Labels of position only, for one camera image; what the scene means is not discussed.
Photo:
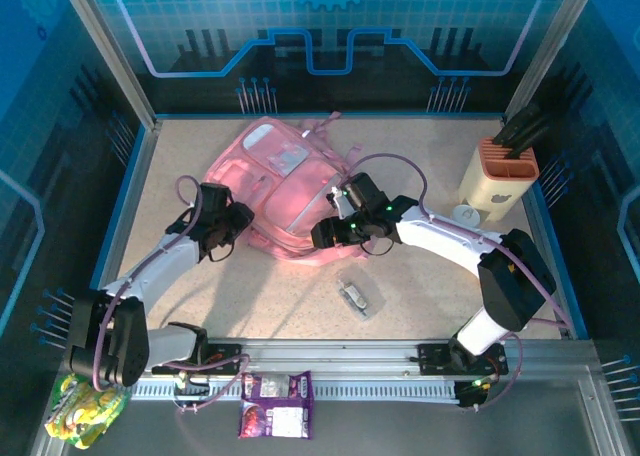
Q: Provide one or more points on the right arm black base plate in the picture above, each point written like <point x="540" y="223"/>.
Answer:
<point x="435" y="358"/>

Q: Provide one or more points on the aluminium cage frame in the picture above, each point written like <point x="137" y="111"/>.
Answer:
<point x="350" y="348"/>

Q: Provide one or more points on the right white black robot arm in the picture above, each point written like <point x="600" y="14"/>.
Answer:
<point x="440" y="233"/>

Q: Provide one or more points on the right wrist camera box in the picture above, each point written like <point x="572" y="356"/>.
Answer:
<point x="341" y="203"/>

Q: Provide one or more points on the pink student backpack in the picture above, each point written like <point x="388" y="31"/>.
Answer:
<point x="295" y="186"/>

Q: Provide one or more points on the purple snack bag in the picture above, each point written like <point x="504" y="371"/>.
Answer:
<point x="275" y="406"/>

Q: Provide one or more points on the clear plastic packet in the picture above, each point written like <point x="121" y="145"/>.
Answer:
<point x="360" y="296"/>

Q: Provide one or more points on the small round white container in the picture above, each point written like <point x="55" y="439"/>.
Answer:
<point x="466" y="213"/>

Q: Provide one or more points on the beige knife block orange top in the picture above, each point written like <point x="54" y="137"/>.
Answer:
<point x="495" y="191"/>

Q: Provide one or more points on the green snack bag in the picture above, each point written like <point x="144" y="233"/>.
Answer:
<point x="85" y="411"/>

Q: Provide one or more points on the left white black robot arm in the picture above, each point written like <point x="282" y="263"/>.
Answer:
<point x="160" y="266"/>

